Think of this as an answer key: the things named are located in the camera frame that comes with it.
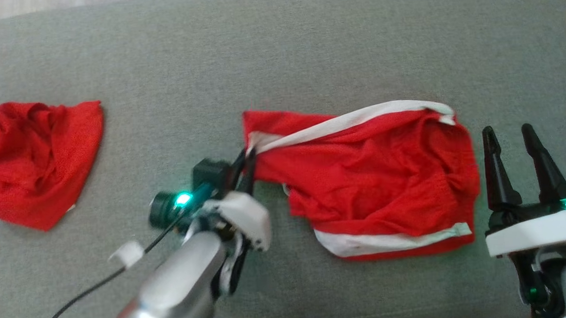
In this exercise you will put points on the wide grey sofa chaise cushion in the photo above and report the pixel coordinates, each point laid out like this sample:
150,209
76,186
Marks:
307,50

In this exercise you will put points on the red shorts with white stripes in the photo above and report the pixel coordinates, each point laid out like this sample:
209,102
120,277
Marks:
373,174

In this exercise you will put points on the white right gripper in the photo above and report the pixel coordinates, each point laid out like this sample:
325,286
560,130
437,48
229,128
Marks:
535,232

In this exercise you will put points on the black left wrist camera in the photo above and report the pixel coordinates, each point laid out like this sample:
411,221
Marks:
210,173

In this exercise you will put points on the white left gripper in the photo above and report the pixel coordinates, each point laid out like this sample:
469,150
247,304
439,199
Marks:
242,217

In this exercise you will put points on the red jersey with white sleeves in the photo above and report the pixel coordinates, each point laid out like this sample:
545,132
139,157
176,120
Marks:
33,163

